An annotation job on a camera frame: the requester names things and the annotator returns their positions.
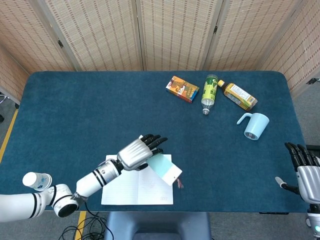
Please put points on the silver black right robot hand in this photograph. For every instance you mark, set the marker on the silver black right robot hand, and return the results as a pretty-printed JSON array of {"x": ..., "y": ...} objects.
[{"x": 310, "y": 180}]

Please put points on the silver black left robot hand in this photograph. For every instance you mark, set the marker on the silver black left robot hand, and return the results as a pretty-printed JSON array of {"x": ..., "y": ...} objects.
[{"x": 133, "y": 156}]

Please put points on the light blue tasselled bookmark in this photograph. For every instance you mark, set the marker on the light blue tasselled bookmark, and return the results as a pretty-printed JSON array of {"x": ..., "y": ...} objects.
[{"x": 162, "y": 170}]

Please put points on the white notebook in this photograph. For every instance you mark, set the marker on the white notebook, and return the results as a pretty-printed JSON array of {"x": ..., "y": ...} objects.
[{"x": 125, "y": 190}]

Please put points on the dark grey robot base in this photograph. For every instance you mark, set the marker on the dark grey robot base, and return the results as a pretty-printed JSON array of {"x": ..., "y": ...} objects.
[{"x": 157, "y": 225}]

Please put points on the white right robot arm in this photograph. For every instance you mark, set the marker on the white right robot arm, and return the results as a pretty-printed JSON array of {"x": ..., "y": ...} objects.
[{"x": 313, "y": 220}]

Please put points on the dark blue table cloth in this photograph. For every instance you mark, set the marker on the dark blue table cloth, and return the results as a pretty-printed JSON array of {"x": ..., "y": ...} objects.
[{"x": 100, "y": 112}]

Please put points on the yellow floor tape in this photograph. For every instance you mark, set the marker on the yellow floor tape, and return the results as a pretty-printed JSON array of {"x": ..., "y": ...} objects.
[
  {"x": 8, "y": 135},
  {"x": 81, "y": 220}
]

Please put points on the orange snack carton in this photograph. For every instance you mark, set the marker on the orange snack carton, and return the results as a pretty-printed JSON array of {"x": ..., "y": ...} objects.
[{"x": 182, "y": 89}]

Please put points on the clear bottle with green label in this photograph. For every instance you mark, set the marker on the clear bottle with green label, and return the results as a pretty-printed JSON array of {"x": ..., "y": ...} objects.
[{"x": 209, "y": 92}]

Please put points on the metal screen hinge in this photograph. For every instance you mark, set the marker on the metal screen hinge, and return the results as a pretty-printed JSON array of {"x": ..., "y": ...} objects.
[
  {"x": 313, "y": 81},
  {"x": 215, "y": 28},
  {"x": 60, "y": 43}
]

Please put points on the white paper cup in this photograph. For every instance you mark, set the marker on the white paper cup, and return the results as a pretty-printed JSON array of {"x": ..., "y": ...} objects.
[{"x": 37, "y": 181}]

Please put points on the yellow tea bottle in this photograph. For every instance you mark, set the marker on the yellow tea bottle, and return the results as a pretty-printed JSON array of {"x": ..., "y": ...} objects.
[{"x": 238, "y": 95}]

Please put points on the woven folding screen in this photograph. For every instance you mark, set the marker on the woven folding screen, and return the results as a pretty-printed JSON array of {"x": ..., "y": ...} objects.
[{"x": 100, "y": 30}]

